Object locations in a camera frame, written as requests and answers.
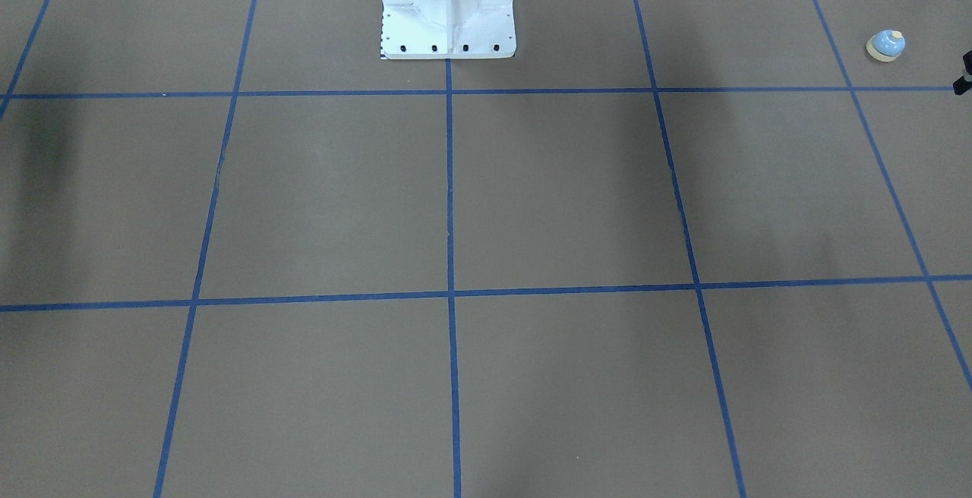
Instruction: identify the blue call bell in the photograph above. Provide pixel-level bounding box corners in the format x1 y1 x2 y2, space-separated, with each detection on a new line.
865 29 907 63

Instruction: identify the brown paper table cover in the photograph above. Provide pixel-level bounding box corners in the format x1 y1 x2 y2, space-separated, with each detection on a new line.
2 0 970 497

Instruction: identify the white pedestal column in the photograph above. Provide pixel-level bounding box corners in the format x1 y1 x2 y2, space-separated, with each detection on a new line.
380 0 517 60

